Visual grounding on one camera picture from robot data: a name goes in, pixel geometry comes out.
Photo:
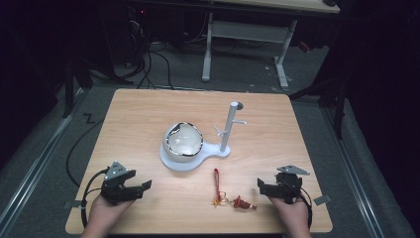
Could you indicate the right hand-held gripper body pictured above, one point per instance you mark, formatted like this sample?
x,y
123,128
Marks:
x,y
290,186

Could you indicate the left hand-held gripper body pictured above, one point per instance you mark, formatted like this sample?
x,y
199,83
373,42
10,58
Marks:
x,y
114,190

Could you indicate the white stand with pegged post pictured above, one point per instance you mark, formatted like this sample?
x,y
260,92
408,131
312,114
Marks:
x,y
228,129

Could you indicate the person's left hand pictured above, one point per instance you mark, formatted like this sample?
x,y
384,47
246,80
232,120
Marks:
x,y
104,213

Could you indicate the person's right hand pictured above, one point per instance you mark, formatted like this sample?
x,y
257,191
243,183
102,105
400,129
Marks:
x,y
294,214

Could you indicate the grey tape piece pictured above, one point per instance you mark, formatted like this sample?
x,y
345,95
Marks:
x,y
322,200
72,204

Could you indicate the white eggshell bowl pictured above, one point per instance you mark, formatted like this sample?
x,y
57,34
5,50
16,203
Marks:
x,y
181,140

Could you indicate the black metal stand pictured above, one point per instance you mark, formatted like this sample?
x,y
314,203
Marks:
x,y
340,109
69,89

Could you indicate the dark computer tower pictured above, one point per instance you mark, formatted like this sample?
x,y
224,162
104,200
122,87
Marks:
x,y
137,29

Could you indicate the white-legged desk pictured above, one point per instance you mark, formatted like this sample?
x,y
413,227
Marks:
x,y
247,31

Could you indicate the metal floor rail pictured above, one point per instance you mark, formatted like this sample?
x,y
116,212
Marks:
x,y
36,162
353,172

